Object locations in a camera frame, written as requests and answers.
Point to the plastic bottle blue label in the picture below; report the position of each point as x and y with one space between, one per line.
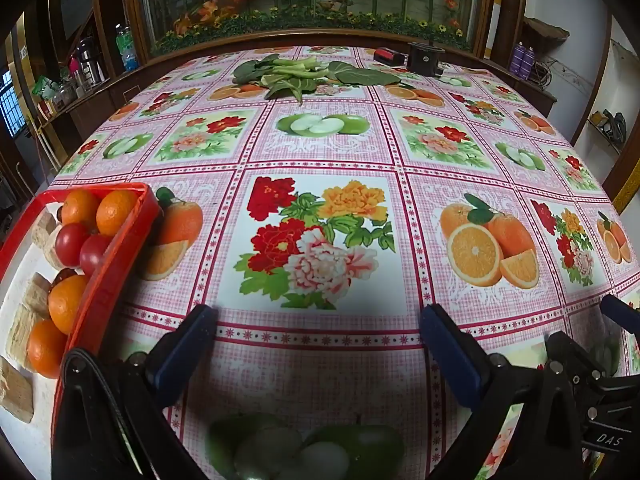
127 47

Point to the wooden wall shelf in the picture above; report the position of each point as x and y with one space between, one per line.
542 27

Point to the pink bottle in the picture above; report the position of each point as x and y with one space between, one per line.
74 67

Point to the purple bottle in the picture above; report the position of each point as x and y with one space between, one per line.
529 62
517 60

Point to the black steel thermos flask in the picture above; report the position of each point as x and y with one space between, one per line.
90 62

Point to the floral fruit printed tablecloth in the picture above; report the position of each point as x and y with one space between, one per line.
350 135

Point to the red tray white inside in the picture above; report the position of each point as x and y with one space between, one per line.
115 280

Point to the red and black box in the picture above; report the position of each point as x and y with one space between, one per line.
390 56

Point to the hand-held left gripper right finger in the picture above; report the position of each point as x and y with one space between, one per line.
450 355

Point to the dark bundled object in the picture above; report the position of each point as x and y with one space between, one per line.
612 124

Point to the orange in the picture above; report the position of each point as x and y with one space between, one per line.
67 302
45 347
116 211
80 206

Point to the glass jar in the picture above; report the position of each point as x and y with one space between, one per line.
65 95

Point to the barred window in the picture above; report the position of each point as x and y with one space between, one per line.
10 105

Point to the green white package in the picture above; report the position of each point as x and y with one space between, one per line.
45 87

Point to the black cylindrical device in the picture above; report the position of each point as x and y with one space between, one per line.
425 57

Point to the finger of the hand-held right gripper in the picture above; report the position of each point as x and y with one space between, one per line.
620 312
570 360

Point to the red tomato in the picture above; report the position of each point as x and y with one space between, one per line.
71 244
95 254

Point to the wooden display cabinet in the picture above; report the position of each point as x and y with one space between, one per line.
112 0

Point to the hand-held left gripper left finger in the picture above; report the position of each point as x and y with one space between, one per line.
182 355

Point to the dried red date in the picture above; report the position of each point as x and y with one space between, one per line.
59 214
65 276

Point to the green leafy vegetable bunch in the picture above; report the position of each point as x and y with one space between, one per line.
290 77

